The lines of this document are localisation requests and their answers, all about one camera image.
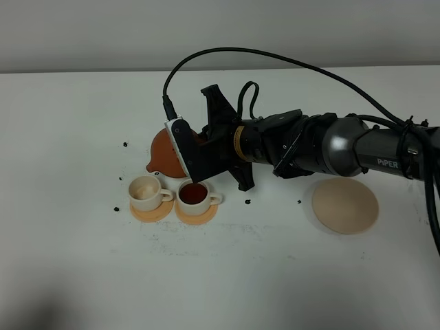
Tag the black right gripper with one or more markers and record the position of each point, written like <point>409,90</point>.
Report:
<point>246,136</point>

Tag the brown clay teapot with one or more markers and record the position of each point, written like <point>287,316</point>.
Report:
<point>164,158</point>

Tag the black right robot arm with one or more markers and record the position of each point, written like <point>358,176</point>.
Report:
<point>297,145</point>

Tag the beige teapot saucer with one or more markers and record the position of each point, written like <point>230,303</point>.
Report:
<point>345,206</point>

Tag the right white teacup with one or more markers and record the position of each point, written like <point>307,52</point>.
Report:
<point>195,199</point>

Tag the white teacup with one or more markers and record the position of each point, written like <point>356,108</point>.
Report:
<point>195,199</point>
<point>146,193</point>

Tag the right orange coaster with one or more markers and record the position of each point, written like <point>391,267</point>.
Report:
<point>196,218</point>

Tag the orange coaster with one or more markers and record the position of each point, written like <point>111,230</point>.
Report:
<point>155,215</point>
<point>196,218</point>

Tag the left orange coaster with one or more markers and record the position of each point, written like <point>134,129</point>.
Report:
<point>155,215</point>

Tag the left white teacup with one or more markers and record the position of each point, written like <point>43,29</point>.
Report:
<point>146,193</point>

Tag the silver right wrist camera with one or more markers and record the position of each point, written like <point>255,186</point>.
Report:
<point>200,161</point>

